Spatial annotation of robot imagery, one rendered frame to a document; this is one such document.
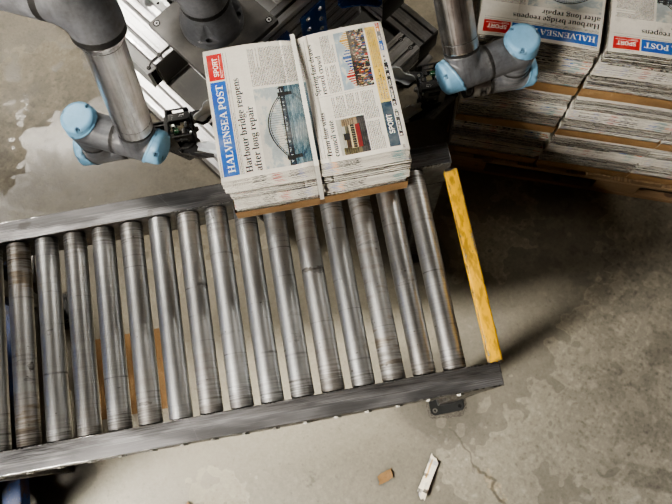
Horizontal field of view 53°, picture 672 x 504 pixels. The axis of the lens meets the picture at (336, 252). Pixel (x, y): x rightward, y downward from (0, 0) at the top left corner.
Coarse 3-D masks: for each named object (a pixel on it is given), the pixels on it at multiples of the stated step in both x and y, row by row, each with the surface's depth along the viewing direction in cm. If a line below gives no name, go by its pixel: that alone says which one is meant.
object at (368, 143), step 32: (320, 32) 137; (352, 32) 136; (320, 64) 135; (352, 64) 134; (384, 64) 134; (320, 96) 133; (352, 96) 133; (384, 96) 132; (352, 128) 131; (384, 128) 130; (352, 160) 130; (384, 160) 133
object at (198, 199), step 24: (432, 168) 154; (192, 192) 154; (216, 192) 153; (48, 216) 154; (72, 216) 153; (96, 216) 153; (120, 216) 153; (144, 216) 153; (168, 216) 154; (0, 240) 153; (24, 240) 153
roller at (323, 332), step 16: (304, 208) 152; (304, 224) 151; (304, 240) 150; (304, 256) 149; (320, 256) 150; (304, 272) 149; (320, 272) 148; (304, 288) 149; (320, 288) 147; (320, 304) 146; (320, 320) 145; (320, 336) 144; (320, 352) 144; (336, 352) 144; (320, 368) 143; (336, 368) 143; (320, 384) 144; (336, 384) 142
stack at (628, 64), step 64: (512, 0) 160; (576, 0) 159; (640, 0) 158; (576, 64) 163; (640, 64) 159; (448, 128) 238; (512, 128) 202; (576, 128) 194; (640, 128) 186; (640, 192) 230
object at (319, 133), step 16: (288, 48) 137; (304, 48) 136; (288, 64) 136; (304, 64) 135; (288, 80) 135; (304, 80) 134; (320, 112) 132; (304, 128) 132; (320, 128) 131; (304, 144) 131; (320, 144) 130; (304, 160) 130; (320, 160) 130; (304, 176) 134
